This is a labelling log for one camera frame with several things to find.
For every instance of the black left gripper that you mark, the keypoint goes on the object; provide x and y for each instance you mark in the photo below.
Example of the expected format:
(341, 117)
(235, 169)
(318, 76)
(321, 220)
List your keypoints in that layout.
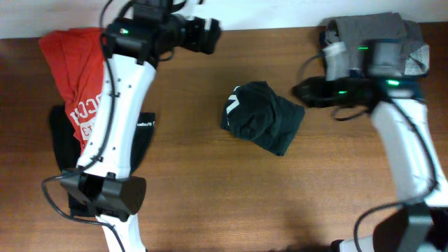
(198, 42)

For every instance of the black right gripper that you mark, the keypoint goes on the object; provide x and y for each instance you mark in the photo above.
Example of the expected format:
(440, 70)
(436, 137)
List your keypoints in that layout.
(318, 87)

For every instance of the dark green t-shirt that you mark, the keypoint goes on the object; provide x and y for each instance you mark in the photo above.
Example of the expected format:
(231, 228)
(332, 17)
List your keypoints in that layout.
(255, 113)

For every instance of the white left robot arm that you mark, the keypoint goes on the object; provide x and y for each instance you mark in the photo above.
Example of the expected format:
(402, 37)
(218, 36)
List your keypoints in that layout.
(102, 179)

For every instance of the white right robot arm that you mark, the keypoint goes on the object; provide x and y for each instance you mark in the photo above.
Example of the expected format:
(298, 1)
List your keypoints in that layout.
(417, 220)

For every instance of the grey folded garment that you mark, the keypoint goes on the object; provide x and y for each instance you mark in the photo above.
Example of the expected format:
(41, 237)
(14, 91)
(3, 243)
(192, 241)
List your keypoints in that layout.
(350, 33)

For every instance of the navy blue folded garment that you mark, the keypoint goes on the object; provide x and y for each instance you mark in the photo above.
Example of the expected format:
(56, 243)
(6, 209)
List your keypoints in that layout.
(396, 88)

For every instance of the red soccer t-shirt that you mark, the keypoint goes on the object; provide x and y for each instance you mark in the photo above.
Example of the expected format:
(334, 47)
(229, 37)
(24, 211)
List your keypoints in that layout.
(77, 66)

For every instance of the black garment with white logo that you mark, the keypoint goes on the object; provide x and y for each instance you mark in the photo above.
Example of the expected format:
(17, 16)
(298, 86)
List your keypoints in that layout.
(67, 148)

